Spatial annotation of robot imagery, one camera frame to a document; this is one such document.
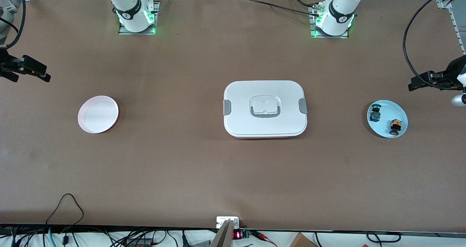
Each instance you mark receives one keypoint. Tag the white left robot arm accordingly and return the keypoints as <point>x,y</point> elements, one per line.
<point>338,10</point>

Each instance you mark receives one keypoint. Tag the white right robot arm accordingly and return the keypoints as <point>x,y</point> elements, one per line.
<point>127,7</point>

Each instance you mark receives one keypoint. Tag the pink round plate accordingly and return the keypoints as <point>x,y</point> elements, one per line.
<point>98,114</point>

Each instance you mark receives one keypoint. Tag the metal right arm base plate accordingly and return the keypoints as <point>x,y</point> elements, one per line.
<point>136,33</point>

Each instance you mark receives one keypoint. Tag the red digit display module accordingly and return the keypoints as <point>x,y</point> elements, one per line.
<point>237,235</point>

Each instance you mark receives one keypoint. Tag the green circuit board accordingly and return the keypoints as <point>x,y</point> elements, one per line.
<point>247,234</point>

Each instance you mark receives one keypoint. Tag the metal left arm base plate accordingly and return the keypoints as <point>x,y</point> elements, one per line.
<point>329,36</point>

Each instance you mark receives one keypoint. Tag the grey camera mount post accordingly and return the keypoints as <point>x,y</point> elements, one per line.
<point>222,238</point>

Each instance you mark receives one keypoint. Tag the light blue round plate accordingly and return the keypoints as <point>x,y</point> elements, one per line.
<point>391,110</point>

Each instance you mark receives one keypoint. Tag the green push button switch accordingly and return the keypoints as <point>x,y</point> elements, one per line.
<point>374,114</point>

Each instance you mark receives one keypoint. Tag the brown tape patch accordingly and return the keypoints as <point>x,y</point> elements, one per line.
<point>346,160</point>

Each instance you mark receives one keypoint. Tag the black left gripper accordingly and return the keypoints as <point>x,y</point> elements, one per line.
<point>452,71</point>

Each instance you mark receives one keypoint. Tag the red alligator clip leads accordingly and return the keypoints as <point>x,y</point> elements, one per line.
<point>264,236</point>

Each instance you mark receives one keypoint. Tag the brown cardboard box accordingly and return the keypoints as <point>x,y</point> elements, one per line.
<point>302,241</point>

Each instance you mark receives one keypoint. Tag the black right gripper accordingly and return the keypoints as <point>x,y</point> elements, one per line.
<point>5,62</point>

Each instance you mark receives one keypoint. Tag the white lidded lunch box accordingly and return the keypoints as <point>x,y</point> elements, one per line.
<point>265,125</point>

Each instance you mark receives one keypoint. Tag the aluminium perforated frame rail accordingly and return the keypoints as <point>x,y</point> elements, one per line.
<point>445,3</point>

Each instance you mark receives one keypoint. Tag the orange push button switch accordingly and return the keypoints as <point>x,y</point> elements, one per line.
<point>395,125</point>

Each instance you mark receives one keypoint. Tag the white metal bracket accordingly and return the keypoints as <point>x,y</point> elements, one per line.
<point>222,221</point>

